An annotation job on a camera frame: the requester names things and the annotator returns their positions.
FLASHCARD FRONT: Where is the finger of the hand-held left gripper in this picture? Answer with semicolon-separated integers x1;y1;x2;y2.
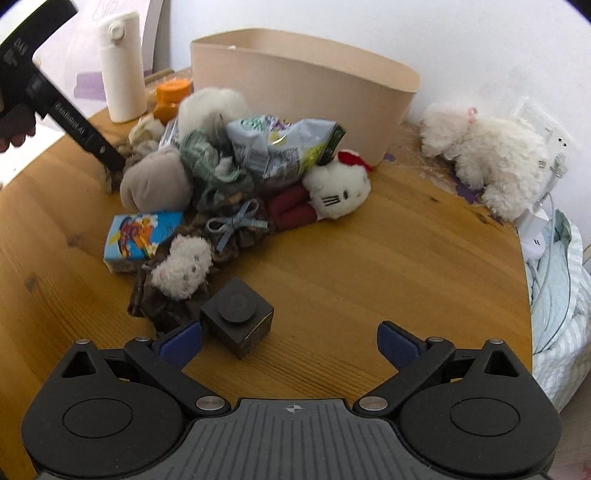
87;134;126;174

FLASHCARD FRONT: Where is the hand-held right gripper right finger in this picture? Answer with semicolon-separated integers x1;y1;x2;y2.
353;320;532;418

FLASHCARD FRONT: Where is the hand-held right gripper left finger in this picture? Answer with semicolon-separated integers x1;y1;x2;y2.
60;322;232;418

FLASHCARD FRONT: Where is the clear plastic packet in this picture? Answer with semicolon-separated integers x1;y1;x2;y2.
159;117;182;149

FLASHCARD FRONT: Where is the orange bottle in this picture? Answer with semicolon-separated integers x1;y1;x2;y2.
152;78;192;125

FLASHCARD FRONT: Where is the green plaid scrunchie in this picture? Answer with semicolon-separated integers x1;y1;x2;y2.
179;129;254;195

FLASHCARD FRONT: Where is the brown scrunchie with blue bow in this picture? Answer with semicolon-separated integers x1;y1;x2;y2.
191;185;273;266

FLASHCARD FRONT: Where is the snack bag silver green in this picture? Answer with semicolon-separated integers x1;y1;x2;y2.
226;115;347;185

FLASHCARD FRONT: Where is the beige storage bin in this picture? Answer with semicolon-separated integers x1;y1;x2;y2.
190;28;421;169

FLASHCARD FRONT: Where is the wooden desktop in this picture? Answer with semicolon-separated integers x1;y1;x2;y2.
0;67;534;480

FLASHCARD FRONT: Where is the person's left hand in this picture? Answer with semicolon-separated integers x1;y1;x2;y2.
0;95;38;154

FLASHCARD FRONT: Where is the white and purple board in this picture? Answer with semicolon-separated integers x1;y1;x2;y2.
28;0;171;112

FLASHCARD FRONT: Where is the grey plush toy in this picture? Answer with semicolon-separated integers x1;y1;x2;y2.
120;147;195;214

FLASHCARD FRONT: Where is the black cube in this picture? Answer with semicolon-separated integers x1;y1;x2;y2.
199;277;275;361

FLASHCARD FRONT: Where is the brown scrunchie with plush cat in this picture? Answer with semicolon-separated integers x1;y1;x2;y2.
127;234;214;335

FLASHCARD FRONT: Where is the white thermos bottle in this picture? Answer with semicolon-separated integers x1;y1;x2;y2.
96;11;148;124

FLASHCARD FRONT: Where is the blue juice carton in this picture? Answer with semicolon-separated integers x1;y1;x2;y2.
104;211;185;274

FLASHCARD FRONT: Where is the white fluffy plush ball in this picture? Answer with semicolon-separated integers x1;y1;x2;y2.
178;88;250;144

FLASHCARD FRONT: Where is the white cat plush red bow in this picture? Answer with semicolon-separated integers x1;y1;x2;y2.
265;148;374;232

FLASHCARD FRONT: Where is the light striped bedding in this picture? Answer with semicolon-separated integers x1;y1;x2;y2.
522;210;591;414

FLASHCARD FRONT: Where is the white power adapter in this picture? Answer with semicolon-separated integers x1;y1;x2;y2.
517;208;552;260

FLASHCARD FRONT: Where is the white fluffy plush dog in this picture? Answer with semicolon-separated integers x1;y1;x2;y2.
419;102;552;222

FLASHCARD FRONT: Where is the white charger cable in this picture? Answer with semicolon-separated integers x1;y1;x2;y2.
531;154;570;217

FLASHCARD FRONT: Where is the white wall socket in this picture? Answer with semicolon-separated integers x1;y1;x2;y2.
510;97;583;158

